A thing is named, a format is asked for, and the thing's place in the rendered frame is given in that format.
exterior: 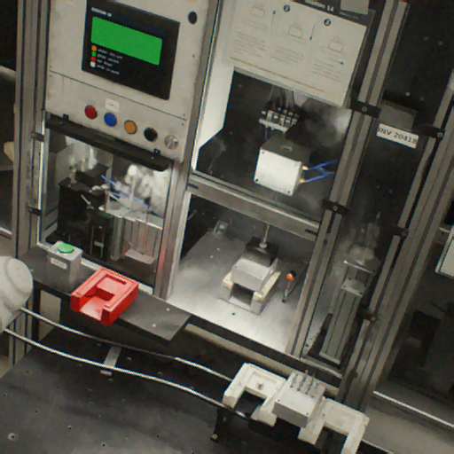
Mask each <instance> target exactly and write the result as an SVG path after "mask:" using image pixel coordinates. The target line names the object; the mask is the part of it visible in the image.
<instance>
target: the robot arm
mask: <svg viewBox="0 0 454 454"><path fill-rule="evenodd" d="M32 285H33V279H32V275H31V273H30V271H29V269H28V268H27V266H26V265H25V264H24V263H22V262H21V261H20V260H17V259H14V258H13V257H10V256H0V335H1V333H2V332H3V330H4V328H5V327H6V326H7V324H8V323H9V321H10V320H11V318H12V312H13V311H15V310H17V309H19V308H21V307H22V306H23V305H24V304H25V302H26V301H27V299H28V298H29V296H30V294H31V293H32Z"/></svg>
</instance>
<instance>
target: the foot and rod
mask: <svg viewBox="0 0 454 454"><path fill-rule="evenodd" d="M270 227H271V224H269V223H265V224H264V228H263V233H262V237H261V238H260V239H258V238H257V237H252V238H251V240H250V241H249V242H248V243H247V245H246V248H245V253H244V256H243V257H245V258H246V259H247V260H249V261H251V262H255V263H257V264H260V265H262V266H265V267H267V268H269V267H270V266H271V265H272V263H274V262H275V260H276V258H277V254H278V249H279V246H277V245H275V244H272V243H270V242H268V238H269V234H270Z"/></svg>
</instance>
